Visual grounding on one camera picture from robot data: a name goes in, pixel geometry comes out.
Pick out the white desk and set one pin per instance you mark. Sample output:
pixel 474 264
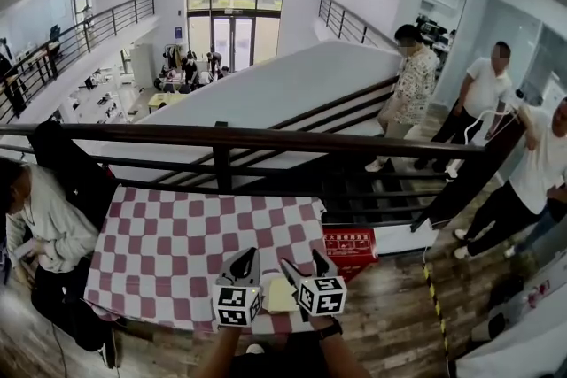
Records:
pixel 522 345

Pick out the black stair railing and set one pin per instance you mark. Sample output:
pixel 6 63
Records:
pixel 345 20

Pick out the black bag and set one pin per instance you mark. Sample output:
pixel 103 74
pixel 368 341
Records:
pixel 507 292

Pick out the person's white shoe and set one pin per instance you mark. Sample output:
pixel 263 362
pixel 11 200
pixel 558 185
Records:
pixel 254 349

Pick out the person's right forearm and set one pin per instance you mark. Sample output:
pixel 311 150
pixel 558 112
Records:
pixel 341 356

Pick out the black metal railing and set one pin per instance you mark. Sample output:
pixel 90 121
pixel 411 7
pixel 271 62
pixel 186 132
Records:
pixel 266 138

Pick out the person's left forearm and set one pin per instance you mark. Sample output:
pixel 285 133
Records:
pixel 221 352

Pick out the clothes rack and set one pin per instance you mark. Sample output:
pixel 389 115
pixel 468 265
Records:
pixel 173 55

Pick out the person's black clothing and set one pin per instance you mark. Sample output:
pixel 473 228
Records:
pixel 283 360

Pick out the yellow table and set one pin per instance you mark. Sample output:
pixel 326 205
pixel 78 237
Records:
pixel 166 99

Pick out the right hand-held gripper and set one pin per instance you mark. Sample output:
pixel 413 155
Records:
pixel 322 296

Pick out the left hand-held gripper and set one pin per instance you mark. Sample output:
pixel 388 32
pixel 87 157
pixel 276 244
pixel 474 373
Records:
pixel 232 303

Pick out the red white item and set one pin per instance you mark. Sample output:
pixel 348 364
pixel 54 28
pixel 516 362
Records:
pixel 538 294

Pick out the large glass window door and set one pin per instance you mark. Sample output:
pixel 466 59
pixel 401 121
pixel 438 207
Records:
pixel 235 13

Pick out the yellow black striped floor strip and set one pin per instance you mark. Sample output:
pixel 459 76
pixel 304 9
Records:
pixel 436 305

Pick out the red white checkered tablecloth table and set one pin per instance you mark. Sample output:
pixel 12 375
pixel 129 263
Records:
pixel 177 243

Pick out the black balcony railing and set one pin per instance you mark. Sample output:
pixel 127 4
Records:
pixel 88 24

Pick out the red fire equipment box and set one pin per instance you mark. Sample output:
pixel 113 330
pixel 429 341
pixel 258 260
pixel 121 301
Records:
pixel 350 248

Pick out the black wristband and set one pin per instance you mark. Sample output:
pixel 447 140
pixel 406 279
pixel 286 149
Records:
pixel 331 329

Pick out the yellow sponge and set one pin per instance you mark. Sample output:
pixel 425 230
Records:
pixel 280 296

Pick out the black jacket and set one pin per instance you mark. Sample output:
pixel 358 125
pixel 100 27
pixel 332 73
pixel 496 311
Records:
pixel 71 172

